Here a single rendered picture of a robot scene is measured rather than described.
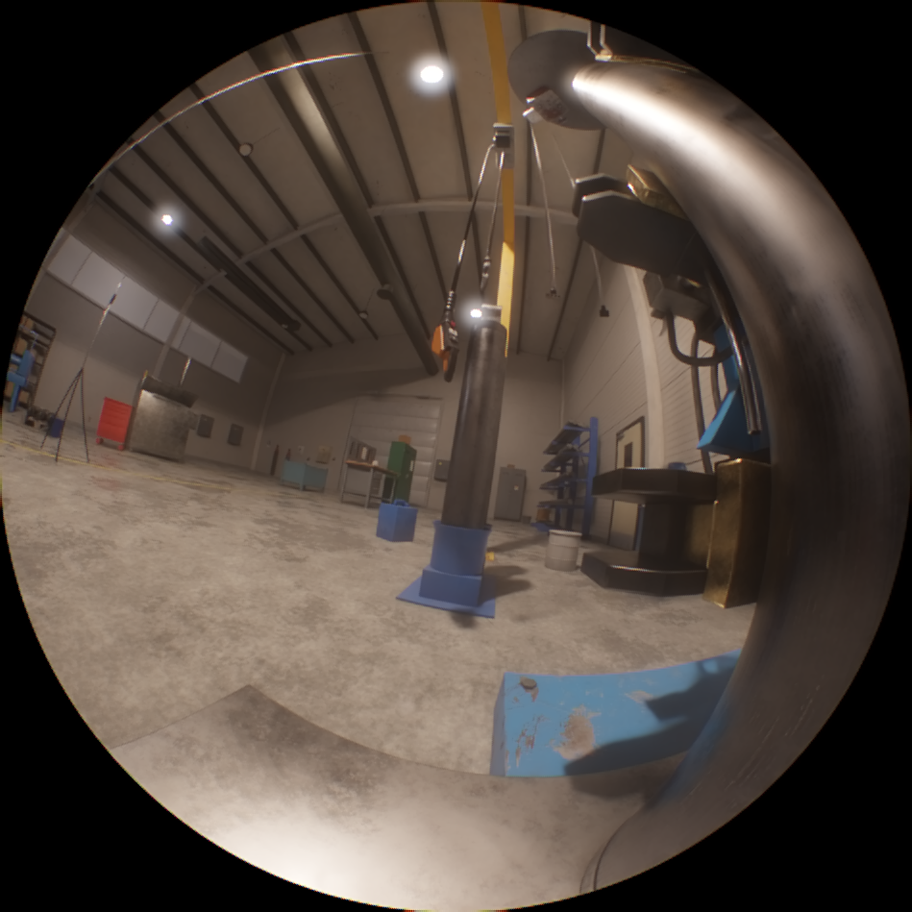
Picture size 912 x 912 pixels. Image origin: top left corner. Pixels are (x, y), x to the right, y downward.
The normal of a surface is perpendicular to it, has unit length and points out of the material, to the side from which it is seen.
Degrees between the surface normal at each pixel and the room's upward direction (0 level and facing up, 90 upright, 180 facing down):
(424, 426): 90
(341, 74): 173
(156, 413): 90
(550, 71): 180
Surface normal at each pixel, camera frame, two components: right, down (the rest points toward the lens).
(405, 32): -0.26, 0.95
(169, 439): 0.96, 0.11
